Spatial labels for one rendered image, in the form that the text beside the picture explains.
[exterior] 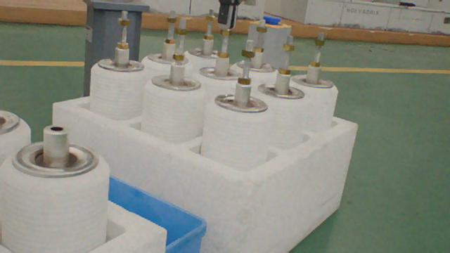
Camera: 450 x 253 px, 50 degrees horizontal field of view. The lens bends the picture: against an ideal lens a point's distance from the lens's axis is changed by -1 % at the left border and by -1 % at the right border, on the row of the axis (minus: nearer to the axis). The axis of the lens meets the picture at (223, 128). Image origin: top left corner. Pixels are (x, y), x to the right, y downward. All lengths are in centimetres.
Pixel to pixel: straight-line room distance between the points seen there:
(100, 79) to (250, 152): 27
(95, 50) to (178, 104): 62
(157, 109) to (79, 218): 31
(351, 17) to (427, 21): 77
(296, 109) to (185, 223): 24
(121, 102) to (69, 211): 38
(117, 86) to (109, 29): 51
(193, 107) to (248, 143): 11
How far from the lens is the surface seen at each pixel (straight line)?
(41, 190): 43
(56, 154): 46
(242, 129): 65
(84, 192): 44
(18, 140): 53
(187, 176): 67
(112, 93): 79
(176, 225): 67
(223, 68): 83
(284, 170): 69
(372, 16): 379
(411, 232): 101
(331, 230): 94
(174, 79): 74
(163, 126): 73
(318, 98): 85
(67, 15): 273
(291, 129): 77
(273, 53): 108
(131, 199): 72
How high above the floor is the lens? 44
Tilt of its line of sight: 19 degrees down
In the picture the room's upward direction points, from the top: 8 degrees clockwise
